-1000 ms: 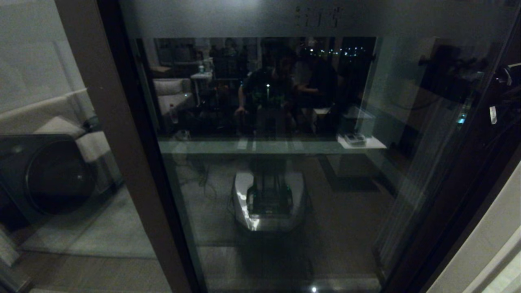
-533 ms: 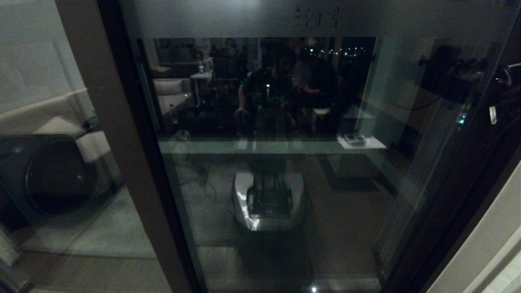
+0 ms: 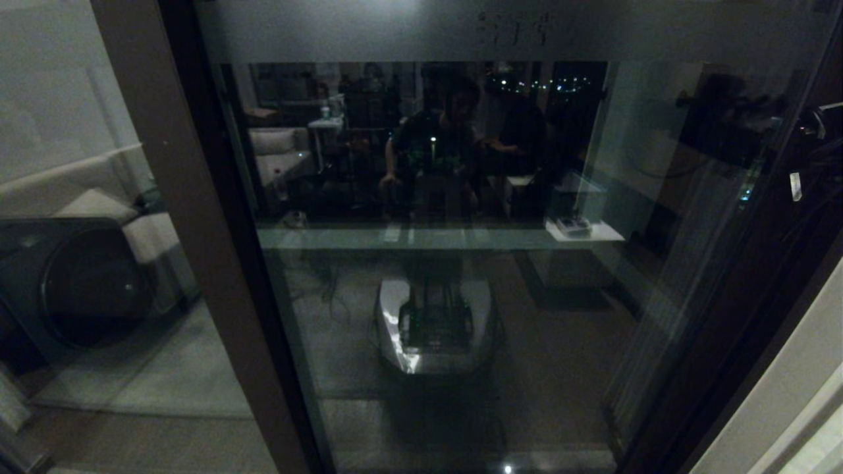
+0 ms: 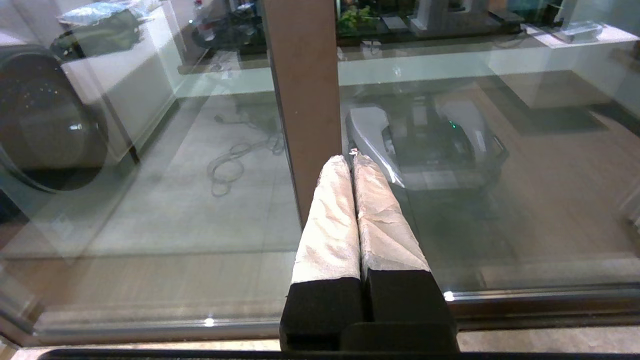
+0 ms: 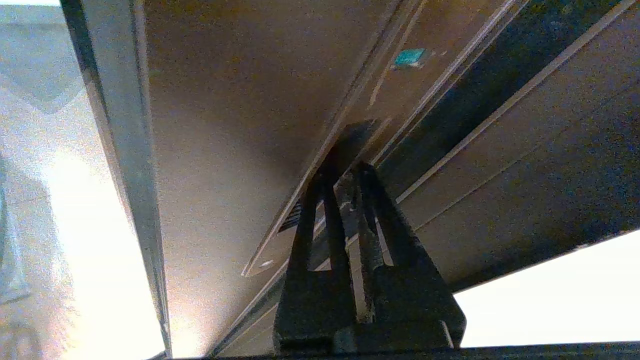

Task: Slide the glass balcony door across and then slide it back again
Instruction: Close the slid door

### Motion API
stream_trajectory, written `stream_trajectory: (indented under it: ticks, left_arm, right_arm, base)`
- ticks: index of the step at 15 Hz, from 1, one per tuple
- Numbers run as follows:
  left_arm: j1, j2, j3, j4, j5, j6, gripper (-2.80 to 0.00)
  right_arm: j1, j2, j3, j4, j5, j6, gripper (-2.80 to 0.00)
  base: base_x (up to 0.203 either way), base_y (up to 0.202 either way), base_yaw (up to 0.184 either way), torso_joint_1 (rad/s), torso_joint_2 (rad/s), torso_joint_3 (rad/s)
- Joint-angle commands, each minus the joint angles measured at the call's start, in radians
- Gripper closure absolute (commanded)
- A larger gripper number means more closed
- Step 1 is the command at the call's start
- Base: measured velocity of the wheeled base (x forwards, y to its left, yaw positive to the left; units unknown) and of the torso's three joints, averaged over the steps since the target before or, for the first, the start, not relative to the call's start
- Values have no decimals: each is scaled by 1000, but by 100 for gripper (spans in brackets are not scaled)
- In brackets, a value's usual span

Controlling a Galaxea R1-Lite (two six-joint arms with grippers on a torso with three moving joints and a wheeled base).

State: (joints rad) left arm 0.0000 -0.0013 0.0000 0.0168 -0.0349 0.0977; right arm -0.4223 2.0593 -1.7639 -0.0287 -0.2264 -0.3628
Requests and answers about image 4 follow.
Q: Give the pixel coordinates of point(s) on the dark metal floor track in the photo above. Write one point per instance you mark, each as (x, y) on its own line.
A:
(550, 320)

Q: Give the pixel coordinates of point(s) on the long grey stone sill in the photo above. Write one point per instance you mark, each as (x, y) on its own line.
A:
(425, 49)

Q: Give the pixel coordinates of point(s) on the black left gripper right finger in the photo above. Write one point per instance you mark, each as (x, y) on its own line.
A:
(390, 280)

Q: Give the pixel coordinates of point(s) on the fixed glass door panel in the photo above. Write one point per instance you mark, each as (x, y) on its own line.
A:
(305, 100)

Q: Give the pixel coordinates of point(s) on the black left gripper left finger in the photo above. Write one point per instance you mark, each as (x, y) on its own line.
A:
(325, 280)

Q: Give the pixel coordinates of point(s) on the dark green cloth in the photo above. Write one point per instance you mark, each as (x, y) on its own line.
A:
(100, 32)

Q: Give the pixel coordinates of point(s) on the green leafy tree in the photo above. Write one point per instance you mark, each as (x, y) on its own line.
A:
(352, 17)

